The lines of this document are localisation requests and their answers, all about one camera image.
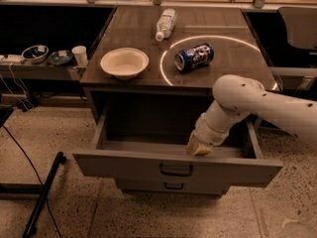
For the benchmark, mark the white gripper wrist block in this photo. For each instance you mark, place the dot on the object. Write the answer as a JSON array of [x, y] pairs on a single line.
[[207, 133]]

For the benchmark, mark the grey top drawer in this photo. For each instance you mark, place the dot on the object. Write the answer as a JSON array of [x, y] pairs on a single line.
[[143, 146]]

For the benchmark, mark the grey drawer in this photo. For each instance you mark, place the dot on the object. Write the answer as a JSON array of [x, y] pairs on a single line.
[[143, 146], [173, 186]]

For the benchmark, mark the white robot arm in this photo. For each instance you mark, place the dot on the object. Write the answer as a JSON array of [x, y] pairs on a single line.
[[235, 98]]

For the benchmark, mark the grey bottom drawer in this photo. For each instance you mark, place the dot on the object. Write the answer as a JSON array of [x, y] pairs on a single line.
[[173, 186]]

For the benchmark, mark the dark wood drawer cabinet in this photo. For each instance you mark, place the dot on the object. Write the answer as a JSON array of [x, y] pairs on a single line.
[[161, 86]]

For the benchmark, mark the blue soda can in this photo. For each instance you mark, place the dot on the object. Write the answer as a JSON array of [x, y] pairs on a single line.
[[194, 57]]

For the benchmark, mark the white paper bowl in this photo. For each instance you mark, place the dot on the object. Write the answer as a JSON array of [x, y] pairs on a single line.
[[124, 63]]

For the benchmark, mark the clear plastic water bottle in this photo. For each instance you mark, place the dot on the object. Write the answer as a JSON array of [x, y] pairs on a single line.
[[165, 24]]

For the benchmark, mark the white paper cup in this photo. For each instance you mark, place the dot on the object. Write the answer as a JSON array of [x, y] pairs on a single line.
[[80, 55]]

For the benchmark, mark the dark blue bowl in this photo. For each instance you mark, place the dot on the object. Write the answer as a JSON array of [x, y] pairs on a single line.
[[60, 57]]

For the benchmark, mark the metal bowl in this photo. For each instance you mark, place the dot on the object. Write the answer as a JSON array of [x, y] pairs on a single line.
[[35, 54]]

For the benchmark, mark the black stand leg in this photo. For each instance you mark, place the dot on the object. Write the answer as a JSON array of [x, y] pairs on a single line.
[[41, 190]]

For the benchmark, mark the grey side shelf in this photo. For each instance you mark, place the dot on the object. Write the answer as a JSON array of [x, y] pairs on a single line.
[[41, 71]]

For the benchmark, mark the white power strip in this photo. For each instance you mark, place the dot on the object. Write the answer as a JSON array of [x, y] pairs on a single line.
[[11, 58]]

